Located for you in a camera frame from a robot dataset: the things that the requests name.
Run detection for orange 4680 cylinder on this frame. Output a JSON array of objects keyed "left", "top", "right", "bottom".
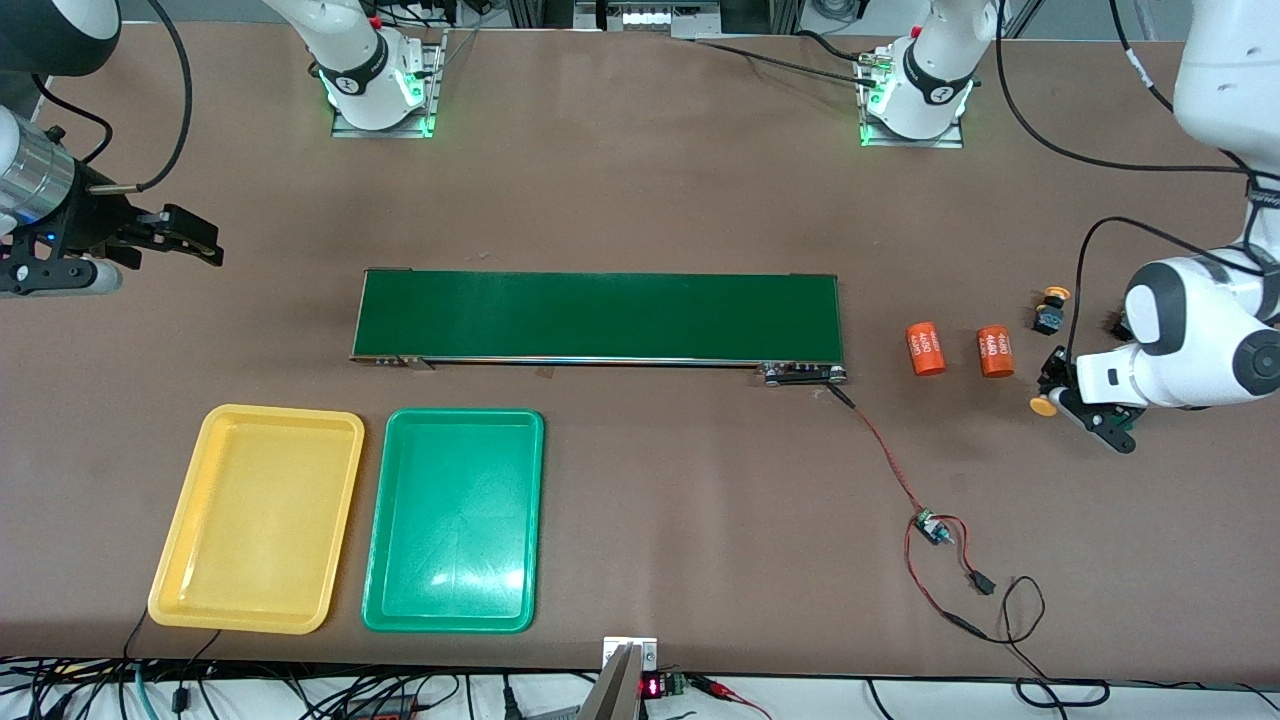
[
  {"left": 975, "top": 324, "right": 1017, "bottom": 379},
  {"left": 905, "top": 320, "right": 949, "bottom": 377}
]

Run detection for yellow plastic tray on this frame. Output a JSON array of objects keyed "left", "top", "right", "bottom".
[{"left": 147, "top": 403, "right": 367, "bottom": 636}]

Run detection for green plastic tray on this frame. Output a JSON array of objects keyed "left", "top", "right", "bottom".
[{"left": 360, "top": 407, "right": 547, "bottom": 635}]

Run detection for green conveyor belt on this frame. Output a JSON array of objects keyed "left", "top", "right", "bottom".
[{"left": 350, "top": 267, "right": 849, "bottom": 387}]

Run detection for red clip lead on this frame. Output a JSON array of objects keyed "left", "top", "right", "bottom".
[{"left": 688, "top": 674, "right": 773, "bottom": 720}]

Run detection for white light fixture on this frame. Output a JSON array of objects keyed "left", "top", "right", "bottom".
[{"left": 573, "top": 0, "right": 723, "bottom": 41}]

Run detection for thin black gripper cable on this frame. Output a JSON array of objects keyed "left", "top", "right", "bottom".
[{"left": 30, "top": 75, "right": 113, "bottom": 166}]

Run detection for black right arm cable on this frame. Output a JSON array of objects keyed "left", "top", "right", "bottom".
[{"left": 85, "top": 0, "right": 193, "bottom": 193}]

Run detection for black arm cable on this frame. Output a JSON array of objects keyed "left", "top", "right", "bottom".
[
  {"left": 995, "top": 0, "right": 1280, "bottom": 366},
  {"left": 85, "top": 0, "right": 193, "bottom": 193}
]

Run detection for red black twisted wire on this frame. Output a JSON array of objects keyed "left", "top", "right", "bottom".
[{"left": 826, "top": 383, "right": 931, "bottom": 516}]

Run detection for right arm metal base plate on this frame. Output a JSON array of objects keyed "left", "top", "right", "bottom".
[{"left": 330, "top": 28, "right": 446, "bottom": 139}]

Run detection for red wire with black connector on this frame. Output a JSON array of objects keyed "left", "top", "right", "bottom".
[{"left": 903, "top": 514, "right": 1001, "bottom": 641}]

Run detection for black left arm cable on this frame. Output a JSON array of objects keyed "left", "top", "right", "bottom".
[{"left": 995, "top": 0, "right": 1280, "bottom": 366}]

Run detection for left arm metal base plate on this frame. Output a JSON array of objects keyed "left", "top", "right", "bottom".
[{"left": 858, "top": 45, "right": 967, "bottom": 150}]

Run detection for thin black looped cable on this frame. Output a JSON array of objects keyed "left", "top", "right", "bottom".
[{"left": 985, "top": 575, "right": 1113, "bottom": 711}]

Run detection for aluminium frame profile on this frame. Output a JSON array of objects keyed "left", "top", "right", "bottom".
[
  {"left": 720, "top": 0, "right": 807, "bottom": 37},
  {"left": 503, "top": 0, "right": 577, "bottom": 31},
  {"left": 1000, "top": 0, "right": 1046, "bottom": 41}
]

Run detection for black power cable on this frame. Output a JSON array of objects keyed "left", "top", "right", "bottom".
[
  {"left": 693, "top": 38, "right": 881, "bottom": 87},
  {"left": 797, "top": 30, "right": 879, "bottom": 67}
]

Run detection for black cable with inline box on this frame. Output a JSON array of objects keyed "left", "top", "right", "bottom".
[{"left": 172, "top": 630, "right": 223, "bottom": 713}]

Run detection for grey metal camera stand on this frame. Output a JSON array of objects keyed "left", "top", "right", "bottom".
[{"left": 578, "top": 635, "right": 660, "bottom": 720}]

